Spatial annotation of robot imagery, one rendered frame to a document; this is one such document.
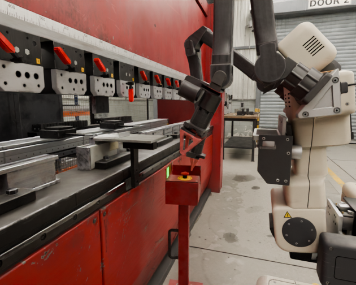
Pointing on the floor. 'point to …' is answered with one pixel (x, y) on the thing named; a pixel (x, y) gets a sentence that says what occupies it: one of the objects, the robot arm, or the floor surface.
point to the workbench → (237, 141)
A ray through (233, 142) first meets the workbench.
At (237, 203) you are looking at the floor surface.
